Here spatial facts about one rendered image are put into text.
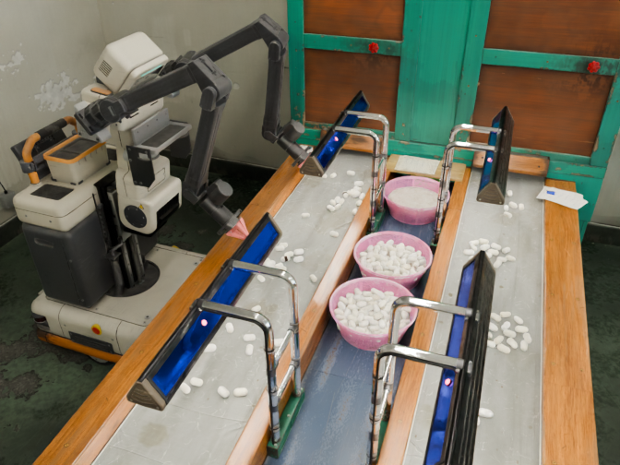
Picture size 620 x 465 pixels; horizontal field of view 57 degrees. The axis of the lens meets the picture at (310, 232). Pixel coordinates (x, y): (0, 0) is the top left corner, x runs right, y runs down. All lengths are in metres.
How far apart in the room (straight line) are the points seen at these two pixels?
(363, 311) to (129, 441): 0.75
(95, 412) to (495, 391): 1.02
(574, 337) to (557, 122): 1.02
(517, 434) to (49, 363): 2.06
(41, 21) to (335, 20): 1.95
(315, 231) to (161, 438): 0.97
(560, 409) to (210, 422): 0.86
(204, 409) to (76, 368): 1.36
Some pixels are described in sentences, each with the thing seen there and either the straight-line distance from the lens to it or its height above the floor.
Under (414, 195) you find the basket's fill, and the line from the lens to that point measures 2.38.
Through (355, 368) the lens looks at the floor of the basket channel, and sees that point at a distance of 1.69.
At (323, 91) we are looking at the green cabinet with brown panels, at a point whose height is 1.02.
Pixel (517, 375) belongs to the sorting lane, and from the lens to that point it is 1.67.
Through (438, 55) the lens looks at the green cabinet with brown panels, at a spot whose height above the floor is 1.22.
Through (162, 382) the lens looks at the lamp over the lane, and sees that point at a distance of 1.16.
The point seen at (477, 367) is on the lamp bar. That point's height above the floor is 1.08.
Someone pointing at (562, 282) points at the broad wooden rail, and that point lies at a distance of 1.99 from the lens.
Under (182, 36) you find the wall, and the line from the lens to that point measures 3.89.
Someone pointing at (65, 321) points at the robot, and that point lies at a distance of 2.70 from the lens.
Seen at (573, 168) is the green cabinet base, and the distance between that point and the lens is 2.59.
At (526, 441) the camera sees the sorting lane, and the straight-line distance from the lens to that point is 1.54.
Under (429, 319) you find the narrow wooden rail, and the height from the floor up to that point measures 0.76.
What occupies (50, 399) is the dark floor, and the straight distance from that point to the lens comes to 2.74.
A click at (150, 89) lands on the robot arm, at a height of 1.32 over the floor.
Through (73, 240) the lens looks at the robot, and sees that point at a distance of 2.43.
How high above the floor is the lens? 1.92
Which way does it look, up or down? 34 degrees down
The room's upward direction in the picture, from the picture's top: 1 degrees counter-clockwise
